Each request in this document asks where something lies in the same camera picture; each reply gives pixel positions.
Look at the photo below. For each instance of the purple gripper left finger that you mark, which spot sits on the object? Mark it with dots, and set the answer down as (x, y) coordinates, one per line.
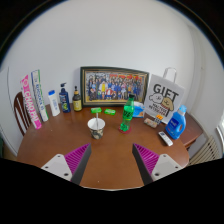
(71, 166)

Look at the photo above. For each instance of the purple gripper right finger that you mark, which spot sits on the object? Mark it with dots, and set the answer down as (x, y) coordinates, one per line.
(152, 166)

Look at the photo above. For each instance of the green plastic soda bottle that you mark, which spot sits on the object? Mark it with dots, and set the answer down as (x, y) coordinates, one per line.
(127, 113)

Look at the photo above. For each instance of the white remote control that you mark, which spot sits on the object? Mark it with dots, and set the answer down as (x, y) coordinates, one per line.
(165, 138)

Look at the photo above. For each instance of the patterned paper cup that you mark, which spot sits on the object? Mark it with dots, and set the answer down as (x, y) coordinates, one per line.
(96, 134)

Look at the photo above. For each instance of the small snack packet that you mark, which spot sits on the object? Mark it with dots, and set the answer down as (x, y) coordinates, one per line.
(150, 123)

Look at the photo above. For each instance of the blue detergent bottle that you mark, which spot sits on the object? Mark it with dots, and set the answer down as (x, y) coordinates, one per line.
(177, 123)

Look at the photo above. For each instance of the round red coaster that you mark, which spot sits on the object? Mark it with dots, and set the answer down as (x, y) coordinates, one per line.
(124, 132)

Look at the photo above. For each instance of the small colourful box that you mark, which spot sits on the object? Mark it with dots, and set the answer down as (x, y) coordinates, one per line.
(158, 118)

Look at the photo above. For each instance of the blue tissue pack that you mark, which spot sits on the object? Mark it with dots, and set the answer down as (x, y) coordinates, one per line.
(138, 110)

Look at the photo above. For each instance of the white radiator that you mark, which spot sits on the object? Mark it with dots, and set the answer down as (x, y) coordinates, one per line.
(208, 152)

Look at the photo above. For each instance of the stirrer stick in cup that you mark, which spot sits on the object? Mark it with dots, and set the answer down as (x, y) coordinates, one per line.
(97, 123)

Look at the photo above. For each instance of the white lotion bottle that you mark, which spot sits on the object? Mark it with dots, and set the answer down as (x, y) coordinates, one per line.
(53, 103)

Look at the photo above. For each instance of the green soap bar left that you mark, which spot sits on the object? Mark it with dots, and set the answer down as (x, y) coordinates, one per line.
(96, 110)

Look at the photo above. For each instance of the green soap bar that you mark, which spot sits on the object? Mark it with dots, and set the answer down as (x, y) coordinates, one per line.
(96, 110)
(110, 111)

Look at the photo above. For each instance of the dark amber glass bottle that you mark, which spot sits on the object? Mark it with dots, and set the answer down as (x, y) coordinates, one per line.
(77, 105)

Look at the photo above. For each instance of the green soap bar right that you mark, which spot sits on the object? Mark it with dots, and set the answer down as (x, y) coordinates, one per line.
(110, 111)

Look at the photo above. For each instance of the dark blue pump bottle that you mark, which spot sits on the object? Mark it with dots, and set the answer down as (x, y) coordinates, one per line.
(64, 99)

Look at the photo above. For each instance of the white gift paper bag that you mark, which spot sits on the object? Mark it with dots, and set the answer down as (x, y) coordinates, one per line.
(164, 95)

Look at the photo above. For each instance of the brown wooden chair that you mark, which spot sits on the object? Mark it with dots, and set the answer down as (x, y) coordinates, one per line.
(21, 114)

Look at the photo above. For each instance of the framed group photo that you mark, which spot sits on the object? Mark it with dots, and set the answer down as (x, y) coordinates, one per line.
(111, 86)

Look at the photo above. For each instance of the pink tall box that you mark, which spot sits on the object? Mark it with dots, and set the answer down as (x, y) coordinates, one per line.
(29, 102)

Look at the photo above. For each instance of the white green tall box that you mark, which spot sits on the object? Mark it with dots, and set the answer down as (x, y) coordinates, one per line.
(35, 76)

